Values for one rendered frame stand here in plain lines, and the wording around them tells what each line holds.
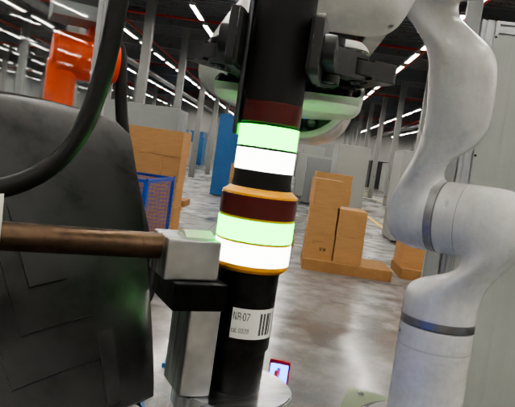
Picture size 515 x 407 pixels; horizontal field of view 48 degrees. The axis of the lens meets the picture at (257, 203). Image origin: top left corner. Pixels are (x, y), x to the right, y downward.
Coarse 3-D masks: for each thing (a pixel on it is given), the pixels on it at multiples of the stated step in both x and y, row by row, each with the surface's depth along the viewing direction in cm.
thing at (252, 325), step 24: (240, 288) 32; (264, 288) 32; (240, 312) 32; (264, 312) 32; (240, 336) 32; (264, 336) 32; (216, 360) 33; (240, 360) 32; (216, 384) 33; (240, 384) 32
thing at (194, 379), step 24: (168, 240) 30; (192, 240) 30; (216, 240) 31; (168, 264) 30; (192, 264) 30; (216, 264) 31; (168, 288) 30; (192, 288) 30; (216, 288) 30; (192, 312) 31; (216, 312) 31; (192, 336) 31; (216, 336) 31; (168, 360) 33; (192, 360) 31; (192, 384) 31; (264, 384) 34
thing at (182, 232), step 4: (180, 232) 32; (184, 232) 31; (188, 232) 31; (192, 232) 31; (196, 232) 31; (200, 232) 31; (204, 232) 32; (208, 232) 32; (188, 236) 31; (192, 236) 31; (196, 236) 31; (200, 236) 31; (204, 236) 31; (208, 236) 31; (212, 236) 31
